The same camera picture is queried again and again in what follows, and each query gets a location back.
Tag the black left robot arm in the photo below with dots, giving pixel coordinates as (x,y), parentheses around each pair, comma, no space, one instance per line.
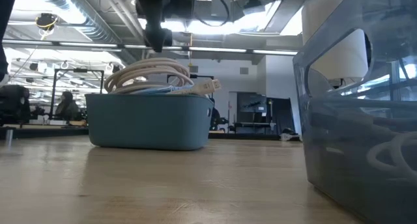
(6,2)

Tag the black distant rig frame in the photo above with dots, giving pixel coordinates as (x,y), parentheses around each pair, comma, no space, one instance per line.
(53,87)

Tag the teal plastic bin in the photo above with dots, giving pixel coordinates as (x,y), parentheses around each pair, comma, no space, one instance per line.
(146,123)

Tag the silver ceiling duct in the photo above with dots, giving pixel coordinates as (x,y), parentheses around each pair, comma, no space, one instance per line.
(81,19)

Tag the dark translucent plastic bin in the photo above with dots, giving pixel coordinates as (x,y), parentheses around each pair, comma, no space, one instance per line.
(342,185)

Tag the wall monitor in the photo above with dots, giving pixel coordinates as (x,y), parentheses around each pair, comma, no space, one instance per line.
(251,103)

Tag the black aluminium rig frame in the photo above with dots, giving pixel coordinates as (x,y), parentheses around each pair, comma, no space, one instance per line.
(244,136)

